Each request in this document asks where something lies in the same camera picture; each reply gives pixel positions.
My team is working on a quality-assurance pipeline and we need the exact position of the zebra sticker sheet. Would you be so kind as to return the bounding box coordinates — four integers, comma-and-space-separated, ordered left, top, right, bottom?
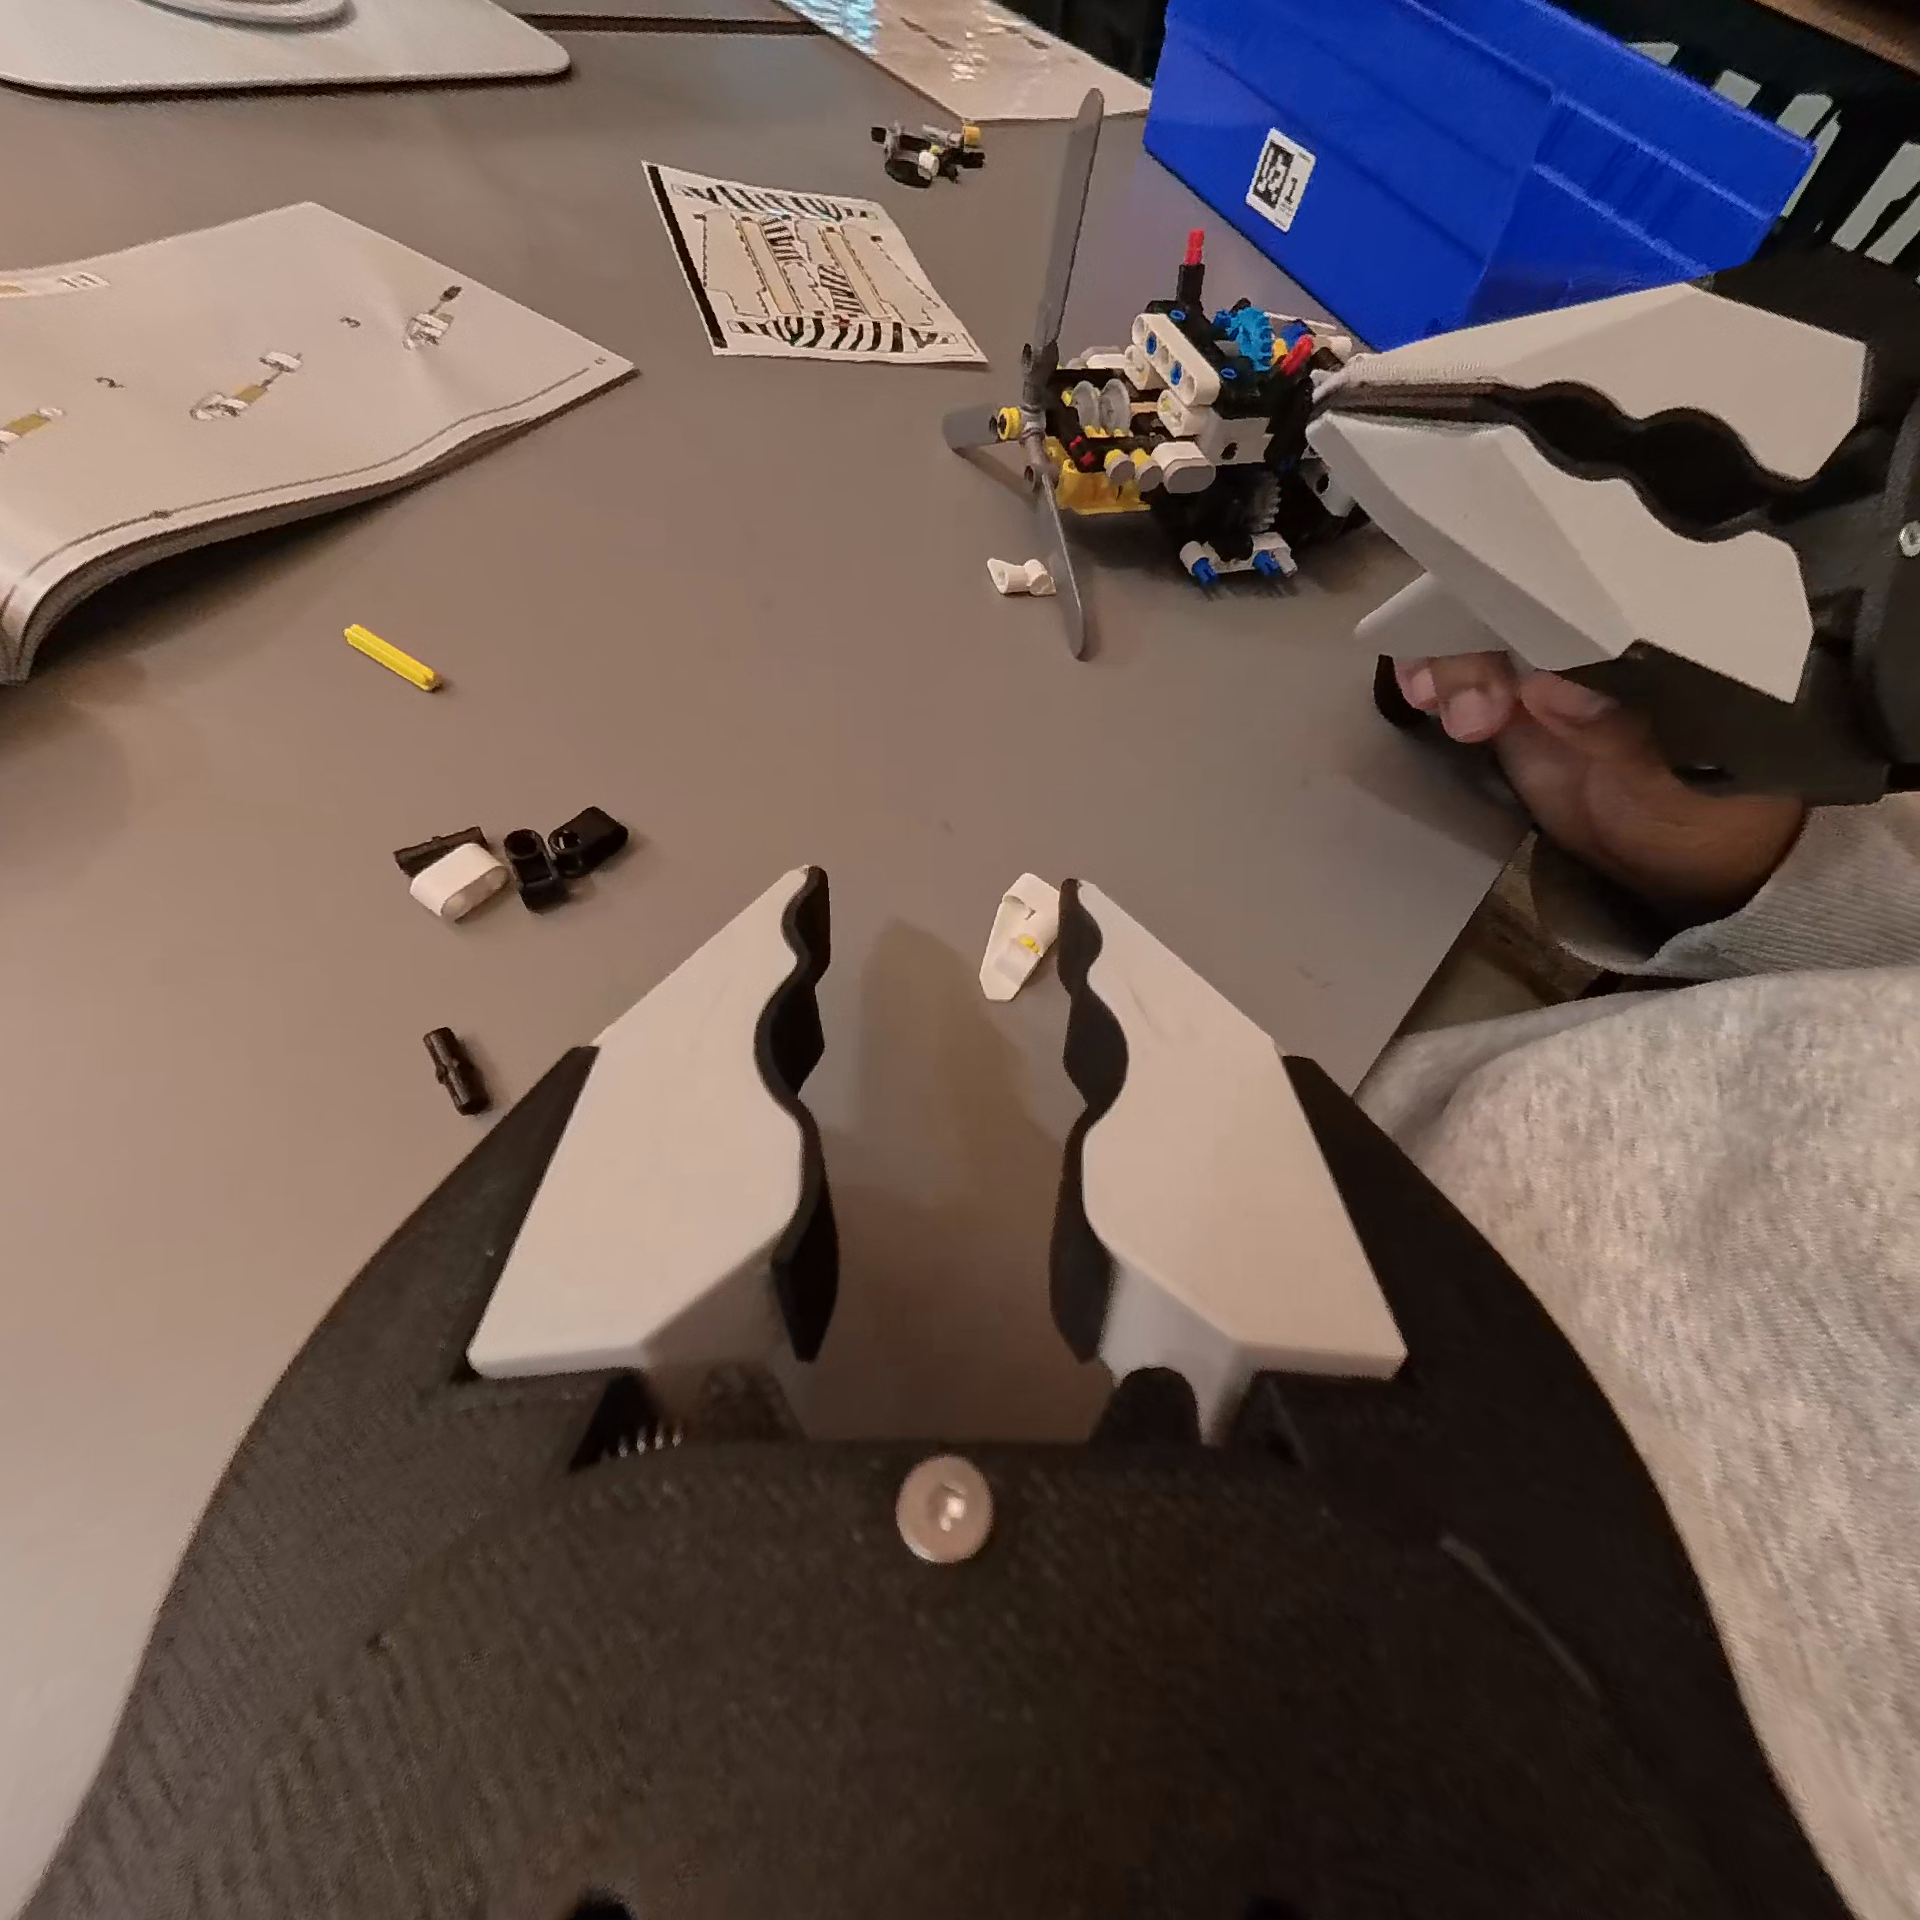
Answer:
648, 163, 990, 364

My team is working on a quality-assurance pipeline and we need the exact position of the lego helicopter model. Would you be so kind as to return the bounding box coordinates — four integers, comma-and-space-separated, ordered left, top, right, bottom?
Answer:
942, 87, 1376, 662

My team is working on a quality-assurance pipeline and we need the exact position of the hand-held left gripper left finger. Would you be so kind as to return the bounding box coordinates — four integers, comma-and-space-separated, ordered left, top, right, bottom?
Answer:
469, 868, 844, 1380

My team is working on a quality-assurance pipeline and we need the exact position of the small lego subassembly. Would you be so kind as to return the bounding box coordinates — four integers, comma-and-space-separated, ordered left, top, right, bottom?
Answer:
872, 120, 990, 188

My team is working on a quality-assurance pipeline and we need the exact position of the white lego steering arm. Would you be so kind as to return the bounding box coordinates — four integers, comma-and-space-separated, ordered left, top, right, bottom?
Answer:
979, 873, 1064, 1001

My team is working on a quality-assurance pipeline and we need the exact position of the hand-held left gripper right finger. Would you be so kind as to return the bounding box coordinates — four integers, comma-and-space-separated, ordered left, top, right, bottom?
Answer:
1053, 877, 1410, 1442

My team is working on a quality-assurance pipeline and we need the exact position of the person's right forearm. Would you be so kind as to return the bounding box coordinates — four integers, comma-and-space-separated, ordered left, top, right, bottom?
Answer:
1531, 792, 1920, 985

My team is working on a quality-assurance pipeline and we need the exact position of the printed white paper sheet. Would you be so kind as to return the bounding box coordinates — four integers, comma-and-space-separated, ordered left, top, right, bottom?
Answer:
772, 0, 1154, 120

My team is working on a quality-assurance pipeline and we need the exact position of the person's right hand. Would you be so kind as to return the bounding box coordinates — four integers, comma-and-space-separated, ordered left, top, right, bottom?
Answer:
1390, 657, 1811, 905

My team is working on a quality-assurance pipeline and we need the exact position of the lego instruction booklet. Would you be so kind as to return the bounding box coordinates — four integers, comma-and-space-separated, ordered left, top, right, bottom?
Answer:
0, 203, 641, 682

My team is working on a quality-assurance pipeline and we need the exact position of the silver laptop stand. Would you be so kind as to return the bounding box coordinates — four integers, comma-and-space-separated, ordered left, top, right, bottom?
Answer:
0, 0, 572, 93

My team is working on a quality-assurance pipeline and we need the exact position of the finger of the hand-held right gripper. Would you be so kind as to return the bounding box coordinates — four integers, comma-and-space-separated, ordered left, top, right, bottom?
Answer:
1308, 411, 1825, 707
1309, 276, 1877, 499

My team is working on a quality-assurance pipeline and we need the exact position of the blue plastic bin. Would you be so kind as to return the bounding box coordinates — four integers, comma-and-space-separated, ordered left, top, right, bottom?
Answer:
1144, 0, 1815, 351

